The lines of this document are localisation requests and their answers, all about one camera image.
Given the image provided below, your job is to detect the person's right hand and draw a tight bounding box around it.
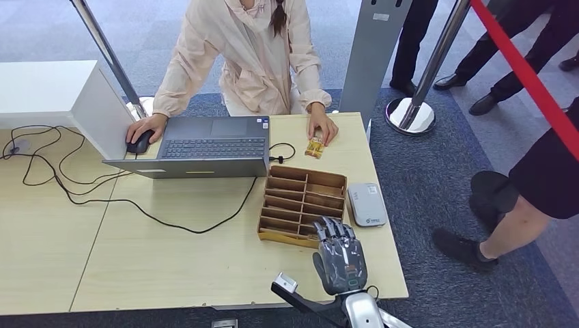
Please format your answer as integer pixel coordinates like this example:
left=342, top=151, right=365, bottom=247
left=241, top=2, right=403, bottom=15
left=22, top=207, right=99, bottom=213
left=126, top=112, right=169, bottom=145

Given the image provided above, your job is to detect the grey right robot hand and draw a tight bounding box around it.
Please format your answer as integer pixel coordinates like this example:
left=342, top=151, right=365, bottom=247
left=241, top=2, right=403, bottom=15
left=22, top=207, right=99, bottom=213
left=312, top=216, right=369, bottom=297

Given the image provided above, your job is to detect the person's left hand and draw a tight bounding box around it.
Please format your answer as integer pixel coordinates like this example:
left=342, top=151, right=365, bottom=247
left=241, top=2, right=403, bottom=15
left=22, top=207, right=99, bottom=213
left=306, top=102, right=339, bottom=147

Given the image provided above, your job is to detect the black computer mouse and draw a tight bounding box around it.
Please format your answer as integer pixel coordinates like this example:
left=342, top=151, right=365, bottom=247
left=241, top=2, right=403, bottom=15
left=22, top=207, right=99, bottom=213
left=126, top=129, right=156, bottom=156

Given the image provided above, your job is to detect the yellow brown ID card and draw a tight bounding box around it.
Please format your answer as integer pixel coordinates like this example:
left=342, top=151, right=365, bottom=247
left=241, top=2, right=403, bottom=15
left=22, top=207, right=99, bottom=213
left=305, top=128, right=326, bottom=160

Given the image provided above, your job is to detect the cardboard divider box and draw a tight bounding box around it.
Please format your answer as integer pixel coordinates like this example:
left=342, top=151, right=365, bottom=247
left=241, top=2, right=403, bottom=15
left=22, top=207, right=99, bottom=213
left=256, top=165, right=348, bottom=250

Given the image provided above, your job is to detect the grey white card reader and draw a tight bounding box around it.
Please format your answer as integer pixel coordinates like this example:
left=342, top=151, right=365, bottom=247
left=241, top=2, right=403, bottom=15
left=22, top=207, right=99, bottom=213
left=347, top=182, right=388, bottom=228

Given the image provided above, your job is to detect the person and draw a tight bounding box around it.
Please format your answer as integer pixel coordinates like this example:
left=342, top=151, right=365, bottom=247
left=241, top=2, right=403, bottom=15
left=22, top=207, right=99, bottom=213
left=430, top=95, right=579, bottom=273
left=125, top=0, right=340, bottom=148
left=432, top=0, right=579, bottom=117
left=557, top=53, right=579, bottom=72
left=389, top=0, right=440, bottom=97

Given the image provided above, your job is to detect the clear plastic film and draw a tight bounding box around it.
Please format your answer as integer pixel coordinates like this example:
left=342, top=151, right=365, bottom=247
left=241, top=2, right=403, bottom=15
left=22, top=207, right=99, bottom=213
left=316, top=235, right=368, bottom=295

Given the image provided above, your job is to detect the grey laptop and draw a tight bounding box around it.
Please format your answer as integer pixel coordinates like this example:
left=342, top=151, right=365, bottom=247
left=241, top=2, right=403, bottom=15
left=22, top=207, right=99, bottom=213
left=102, top=116, right=271, bottom=180

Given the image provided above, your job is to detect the grey metal kiosk column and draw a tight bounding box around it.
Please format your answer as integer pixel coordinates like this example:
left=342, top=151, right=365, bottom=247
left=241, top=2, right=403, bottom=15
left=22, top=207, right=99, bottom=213
left=338, top=0, right=414, bottom=132

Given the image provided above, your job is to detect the short looped black cable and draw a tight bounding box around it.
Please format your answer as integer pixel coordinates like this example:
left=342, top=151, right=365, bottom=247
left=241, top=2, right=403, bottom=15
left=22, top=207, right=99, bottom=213
left=268, top=142, right=297, bottom=165

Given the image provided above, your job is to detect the wrist camera with black bracket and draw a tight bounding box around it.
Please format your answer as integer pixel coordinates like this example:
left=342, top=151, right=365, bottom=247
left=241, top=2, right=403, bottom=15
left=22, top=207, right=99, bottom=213
left=270, top=272, right=349, bottom=328

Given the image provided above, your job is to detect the black mouse cable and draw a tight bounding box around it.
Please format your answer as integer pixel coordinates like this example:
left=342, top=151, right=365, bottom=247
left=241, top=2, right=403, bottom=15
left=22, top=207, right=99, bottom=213
left=0, top=125, right=139, bottom=199

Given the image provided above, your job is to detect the chrome stanchion post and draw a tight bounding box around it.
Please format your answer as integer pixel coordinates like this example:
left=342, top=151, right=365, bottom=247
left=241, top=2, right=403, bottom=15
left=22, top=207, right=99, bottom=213
left=70, top=0, right=156, bottom=122
left=385, top=0, right=472, bottom=137

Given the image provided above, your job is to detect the long black cable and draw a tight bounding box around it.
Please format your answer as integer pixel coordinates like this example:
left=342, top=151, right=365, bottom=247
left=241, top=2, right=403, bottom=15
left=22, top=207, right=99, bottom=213
left=0, top=125, right=259, bottom=235

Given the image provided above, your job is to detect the grey round cable grommet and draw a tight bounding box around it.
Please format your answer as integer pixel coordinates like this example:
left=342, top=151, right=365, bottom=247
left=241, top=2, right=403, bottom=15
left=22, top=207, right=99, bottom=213
left=5, top=139, right=31, bottom=157

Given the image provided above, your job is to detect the red barrier rope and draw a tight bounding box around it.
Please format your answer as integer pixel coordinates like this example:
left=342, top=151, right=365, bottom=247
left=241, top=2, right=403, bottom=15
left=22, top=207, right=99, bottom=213
left=470, top=0, right=579, bottom=163

